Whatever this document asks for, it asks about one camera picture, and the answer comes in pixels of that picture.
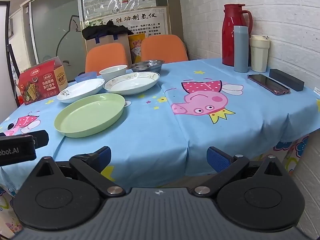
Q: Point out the black rectangular case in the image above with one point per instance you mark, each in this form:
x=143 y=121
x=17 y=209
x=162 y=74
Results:
x=287 y=78

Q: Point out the framed text poster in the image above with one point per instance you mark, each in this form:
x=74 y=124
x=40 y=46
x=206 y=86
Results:
x=150 y=21

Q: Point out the white ceramic bowl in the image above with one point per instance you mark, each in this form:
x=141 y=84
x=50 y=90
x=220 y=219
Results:
x=112 y=72

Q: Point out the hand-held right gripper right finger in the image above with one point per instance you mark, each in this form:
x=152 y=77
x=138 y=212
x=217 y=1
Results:
x=218 y=158

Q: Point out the black metal frame stand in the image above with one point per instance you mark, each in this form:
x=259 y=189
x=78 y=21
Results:
x=6 y=42

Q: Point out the yellow snack bag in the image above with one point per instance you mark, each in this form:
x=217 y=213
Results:
x=136 y=47

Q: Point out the brown cardboard box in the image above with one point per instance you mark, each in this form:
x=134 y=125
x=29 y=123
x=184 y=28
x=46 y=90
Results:
x=123 y=46
x=40 y=85

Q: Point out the floral patterned cloth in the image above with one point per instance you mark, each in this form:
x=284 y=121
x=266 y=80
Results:
x=290 y=152

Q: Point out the smartphone in clear case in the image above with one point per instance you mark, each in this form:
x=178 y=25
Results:
x=268 y=83

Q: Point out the frosted glass door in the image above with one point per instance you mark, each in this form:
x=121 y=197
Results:
x=50 y=17

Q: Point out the translucent blue plastic bowl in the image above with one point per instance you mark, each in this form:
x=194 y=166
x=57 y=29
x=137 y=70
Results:
x=86 y=76

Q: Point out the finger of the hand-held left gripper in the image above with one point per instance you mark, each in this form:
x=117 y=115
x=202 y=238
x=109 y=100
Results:
x=41 y=138

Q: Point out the black cloth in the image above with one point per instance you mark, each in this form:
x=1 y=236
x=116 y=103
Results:
x=106 y=31

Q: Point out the orange fabric chair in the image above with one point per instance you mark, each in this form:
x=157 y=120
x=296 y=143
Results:
x=163 y=47
x=106 y=56

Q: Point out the grey blue bottle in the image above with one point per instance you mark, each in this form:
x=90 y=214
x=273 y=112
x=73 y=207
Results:
x=241 y=50

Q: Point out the red thermos jug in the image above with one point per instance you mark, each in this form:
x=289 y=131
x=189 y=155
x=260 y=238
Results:
x=230 y=32

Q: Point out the floral rimmed white plate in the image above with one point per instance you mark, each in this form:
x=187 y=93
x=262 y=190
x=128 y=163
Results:
x=130 y=83

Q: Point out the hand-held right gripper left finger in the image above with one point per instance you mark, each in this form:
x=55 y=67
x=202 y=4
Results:
x=104 y=156

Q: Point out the cream lidded cup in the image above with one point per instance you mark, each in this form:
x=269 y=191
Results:
x=260 y=55

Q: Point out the plain white ceramic plate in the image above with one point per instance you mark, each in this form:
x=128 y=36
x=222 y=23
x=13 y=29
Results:
x=80 y=90

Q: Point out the stainless steel bowl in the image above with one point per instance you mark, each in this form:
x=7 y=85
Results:
x=147 y=66

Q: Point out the light green plastic plate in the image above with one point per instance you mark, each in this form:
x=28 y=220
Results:
x=87 y=116

